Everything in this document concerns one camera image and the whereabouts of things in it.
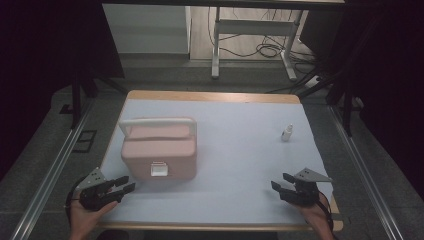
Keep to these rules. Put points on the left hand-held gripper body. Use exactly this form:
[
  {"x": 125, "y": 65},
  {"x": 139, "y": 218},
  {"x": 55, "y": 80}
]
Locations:
[{"x": 96, "y": 198}]

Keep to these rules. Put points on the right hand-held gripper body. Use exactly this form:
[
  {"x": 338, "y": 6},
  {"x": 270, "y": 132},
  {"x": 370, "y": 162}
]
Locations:
[{"x": 305, "y": 195}]

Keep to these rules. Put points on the small white bottle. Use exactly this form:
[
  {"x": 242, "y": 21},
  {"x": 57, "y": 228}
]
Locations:
[{"x": 287, "y": 133}]

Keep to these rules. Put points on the person's right hand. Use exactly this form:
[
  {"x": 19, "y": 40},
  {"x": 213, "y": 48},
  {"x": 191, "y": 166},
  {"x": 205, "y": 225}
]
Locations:
[{"x": 316, "y": 216}]

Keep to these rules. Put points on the person's left hand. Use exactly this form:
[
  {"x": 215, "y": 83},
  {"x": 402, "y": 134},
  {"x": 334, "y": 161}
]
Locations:
[{"x": 81, "y": 221}]

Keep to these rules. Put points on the white table mat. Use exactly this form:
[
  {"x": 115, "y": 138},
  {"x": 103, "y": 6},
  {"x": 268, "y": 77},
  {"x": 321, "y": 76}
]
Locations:
[{"x": 240, "y": 166}]

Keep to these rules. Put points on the black metal stand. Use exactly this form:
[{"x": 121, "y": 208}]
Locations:
[
  {"x": 346, "y": 110},
  {"x": 76, "y": 100}
]

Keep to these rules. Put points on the small black floor plate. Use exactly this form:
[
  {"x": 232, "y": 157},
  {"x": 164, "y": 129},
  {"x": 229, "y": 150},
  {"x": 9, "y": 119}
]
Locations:
[{"x": 65, "y": 109}]

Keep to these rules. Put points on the white power strip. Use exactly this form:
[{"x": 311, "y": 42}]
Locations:
[{"x": 314, "y": 81}]

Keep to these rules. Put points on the wooden table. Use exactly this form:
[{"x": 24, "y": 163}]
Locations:
[{"x": 213, "y": 96}]

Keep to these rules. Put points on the dark curtain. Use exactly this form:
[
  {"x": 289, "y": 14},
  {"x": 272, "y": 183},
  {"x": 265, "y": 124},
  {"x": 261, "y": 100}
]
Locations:
[
  {"x": 36, "y": 66},
  {"x": 396, "y": 83}
]

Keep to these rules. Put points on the white cabinet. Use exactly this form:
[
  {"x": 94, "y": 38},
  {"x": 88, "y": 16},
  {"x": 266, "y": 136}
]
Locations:
[{"x": 146, "y": 30}]

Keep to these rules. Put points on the black floor socket frame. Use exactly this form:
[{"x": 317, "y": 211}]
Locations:
[{"x": 75, "y": 150}]

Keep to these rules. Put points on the aluminium floor rail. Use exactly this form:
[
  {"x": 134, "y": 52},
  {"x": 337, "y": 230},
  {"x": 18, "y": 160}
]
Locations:
[
  {"x": 363, "y": 173},
  {"x": 50, "y": 173}
]

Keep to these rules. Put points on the white metal desk frame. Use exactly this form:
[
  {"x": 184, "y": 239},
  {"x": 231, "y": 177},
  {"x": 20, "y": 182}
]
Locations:
[{"x": 255, "y": 27}]

